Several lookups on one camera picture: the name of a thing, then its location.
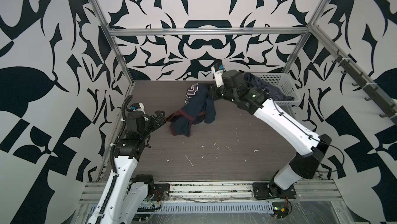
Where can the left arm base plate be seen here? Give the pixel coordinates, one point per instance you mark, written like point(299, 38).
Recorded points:
point(161, 192)

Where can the wall hook rail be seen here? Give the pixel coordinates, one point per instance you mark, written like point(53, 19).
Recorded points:
point(372, 89)

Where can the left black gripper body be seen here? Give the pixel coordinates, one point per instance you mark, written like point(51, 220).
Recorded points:
point(147, 127)

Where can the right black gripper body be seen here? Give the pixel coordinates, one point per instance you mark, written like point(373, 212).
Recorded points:
point(224, 92)

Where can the navy tank top red trim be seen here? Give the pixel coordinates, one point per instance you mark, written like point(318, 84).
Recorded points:
point(198, 107)

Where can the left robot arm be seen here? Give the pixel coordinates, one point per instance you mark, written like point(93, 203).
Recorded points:
point(123, 194)

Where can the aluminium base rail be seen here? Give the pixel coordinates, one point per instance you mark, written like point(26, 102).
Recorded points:
point(306, 190)

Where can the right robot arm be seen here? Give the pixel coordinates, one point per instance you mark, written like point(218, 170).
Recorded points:
point(309, 146)

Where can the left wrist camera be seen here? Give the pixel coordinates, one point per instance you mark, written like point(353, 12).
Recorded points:
point(137, 107)

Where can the white slotted cable duct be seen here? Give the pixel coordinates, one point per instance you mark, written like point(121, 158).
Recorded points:
point(210, 207)

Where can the blue-grey tank top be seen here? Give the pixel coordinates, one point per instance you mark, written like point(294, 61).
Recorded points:
point(274, 92)

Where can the aluminium frame crossbar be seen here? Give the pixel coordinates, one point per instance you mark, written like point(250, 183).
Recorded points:
point(207, 31)

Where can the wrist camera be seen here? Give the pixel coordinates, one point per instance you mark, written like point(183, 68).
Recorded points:
point(218, 70)
point(137, 107)

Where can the white plastic laundry basket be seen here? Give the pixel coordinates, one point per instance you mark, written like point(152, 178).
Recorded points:
point(285, 84)

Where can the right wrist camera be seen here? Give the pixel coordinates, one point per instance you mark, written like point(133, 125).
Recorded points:
point(218, 70)

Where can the small green circuit board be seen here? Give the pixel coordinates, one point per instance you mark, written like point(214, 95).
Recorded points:
point(281, 210)

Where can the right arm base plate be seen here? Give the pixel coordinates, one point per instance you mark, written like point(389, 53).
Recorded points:
point(269, 190)

